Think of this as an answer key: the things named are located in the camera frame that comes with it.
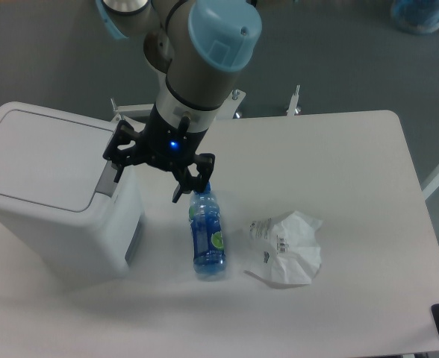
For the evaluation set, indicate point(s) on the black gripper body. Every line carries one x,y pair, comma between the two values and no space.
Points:
173,134

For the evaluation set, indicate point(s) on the blue plastic water bottle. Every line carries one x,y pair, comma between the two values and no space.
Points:
209,259

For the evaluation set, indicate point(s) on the white push-lid trash can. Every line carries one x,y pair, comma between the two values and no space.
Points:
60,196

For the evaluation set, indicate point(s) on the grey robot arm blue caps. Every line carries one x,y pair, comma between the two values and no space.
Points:
200,47

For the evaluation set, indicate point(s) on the blue plastic bag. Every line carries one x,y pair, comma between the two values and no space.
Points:
415,17

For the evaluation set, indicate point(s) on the white metal base frame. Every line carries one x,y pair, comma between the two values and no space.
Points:
232,108

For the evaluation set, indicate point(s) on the crumpled white paper wrapper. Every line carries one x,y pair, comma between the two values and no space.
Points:
283,251

